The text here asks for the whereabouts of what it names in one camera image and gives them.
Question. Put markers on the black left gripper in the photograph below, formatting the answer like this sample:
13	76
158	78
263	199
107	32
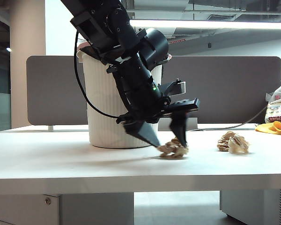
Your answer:
140	98

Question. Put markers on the brown paper ball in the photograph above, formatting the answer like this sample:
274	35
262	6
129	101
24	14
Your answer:
173	150

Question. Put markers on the two-lobed brown paper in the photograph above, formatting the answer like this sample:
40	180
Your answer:
235	143

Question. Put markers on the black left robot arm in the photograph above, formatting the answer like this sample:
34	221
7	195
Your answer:
112	23

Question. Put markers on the white ribbed trash can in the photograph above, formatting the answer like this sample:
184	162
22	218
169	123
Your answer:
100	93

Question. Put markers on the grey desk partition panel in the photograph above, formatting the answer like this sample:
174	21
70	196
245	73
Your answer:
224	89

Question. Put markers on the red ceiling sign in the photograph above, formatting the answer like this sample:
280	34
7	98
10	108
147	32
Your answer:
177	41

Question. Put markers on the small black ceiling fixture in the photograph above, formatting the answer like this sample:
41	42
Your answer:
209	45

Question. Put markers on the yellow cloth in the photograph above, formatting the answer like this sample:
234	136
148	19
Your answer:
265	128

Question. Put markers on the white drawer cabinet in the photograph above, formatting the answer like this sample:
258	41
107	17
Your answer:
84	208

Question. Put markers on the white vented cabinet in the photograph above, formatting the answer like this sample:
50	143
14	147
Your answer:
253	206

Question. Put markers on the plastic bag of sponges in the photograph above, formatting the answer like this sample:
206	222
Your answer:
277	107

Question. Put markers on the ceiling light strip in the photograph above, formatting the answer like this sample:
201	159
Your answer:
213	24

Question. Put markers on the ceiling air vent grille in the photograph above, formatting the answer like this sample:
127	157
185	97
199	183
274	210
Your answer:
221	17

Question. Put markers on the round cabinet lock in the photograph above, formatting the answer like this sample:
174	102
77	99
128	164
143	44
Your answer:
47	200

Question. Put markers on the beige building column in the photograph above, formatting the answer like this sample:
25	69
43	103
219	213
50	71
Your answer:
27	70

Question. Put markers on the white partition bracket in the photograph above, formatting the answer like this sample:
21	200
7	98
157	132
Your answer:
50	128

